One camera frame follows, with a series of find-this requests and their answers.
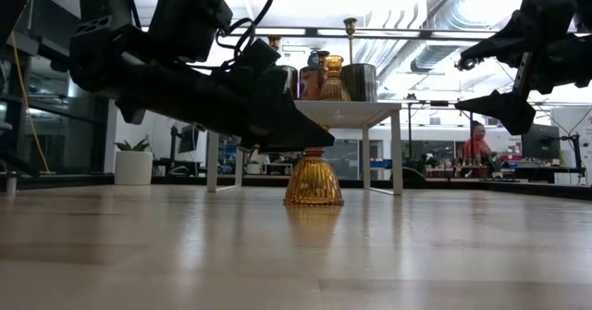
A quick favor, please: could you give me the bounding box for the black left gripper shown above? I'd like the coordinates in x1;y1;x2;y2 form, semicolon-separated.
68;16;335;153

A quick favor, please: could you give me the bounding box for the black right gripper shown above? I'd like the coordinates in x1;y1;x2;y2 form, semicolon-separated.
455;16;592;136

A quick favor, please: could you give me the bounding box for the amber ribbed glass candle holder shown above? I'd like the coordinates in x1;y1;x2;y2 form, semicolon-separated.
283;145;346;207
318;54;352;102

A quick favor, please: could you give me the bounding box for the silver candle tin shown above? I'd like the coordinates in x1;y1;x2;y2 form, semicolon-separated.
340;62;378;103

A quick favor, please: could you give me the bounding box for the black computer monitor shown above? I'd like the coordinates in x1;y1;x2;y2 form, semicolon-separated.
521;123;561;161
178;123;203;154

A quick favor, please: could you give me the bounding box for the person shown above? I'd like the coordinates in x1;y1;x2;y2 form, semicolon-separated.
462;119;494;161

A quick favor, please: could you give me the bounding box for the white perforated shelf riser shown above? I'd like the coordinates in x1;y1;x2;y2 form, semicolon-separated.
206;99;403;196

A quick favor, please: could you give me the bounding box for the white pot with green plant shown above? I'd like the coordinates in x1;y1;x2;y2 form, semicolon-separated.
113;137;154;186

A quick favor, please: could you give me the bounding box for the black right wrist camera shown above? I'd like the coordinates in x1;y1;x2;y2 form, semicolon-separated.
521;0;578;38

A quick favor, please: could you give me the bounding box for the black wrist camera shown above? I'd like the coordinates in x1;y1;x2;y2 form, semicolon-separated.
147;0;234;65
521;0;578;38

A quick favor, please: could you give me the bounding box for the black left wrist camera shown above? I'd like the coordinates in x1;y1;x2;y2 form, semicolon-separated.
147;0;234;65

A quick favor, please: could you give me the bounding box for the silver ventilation duct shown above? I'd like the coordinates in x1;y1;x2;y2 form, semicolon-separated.
376;0;499;89

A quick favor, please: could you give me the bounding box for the black ceiling light rail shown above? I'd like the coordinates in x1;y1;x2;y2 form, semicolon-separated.
138;25;499;43

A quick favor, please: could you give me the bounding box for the black metal frame stand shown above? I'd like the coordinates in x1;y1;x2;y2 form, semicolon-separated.
401;99;477;181

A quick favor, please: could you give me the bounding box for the yellow cable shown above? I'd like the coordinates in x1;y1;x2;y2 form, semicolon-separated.
11;34;52;175

